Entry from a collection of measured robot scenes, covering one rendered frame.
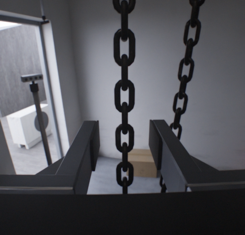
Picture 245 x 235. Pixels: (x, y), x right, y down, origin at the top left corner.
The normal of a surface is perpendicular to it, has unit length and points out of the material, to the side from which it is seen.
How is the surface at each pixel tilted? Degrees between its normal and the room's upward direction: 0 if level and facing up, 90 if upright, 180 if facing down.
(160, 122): 3
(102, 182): 0
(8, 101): 90
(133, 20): 90
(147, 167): 90
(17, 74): 90
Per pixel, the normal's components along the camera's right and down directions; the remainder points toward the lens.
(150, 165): -0.16, 0.33
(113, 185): -0.04, -0.94
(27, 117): 0.96, 0.06
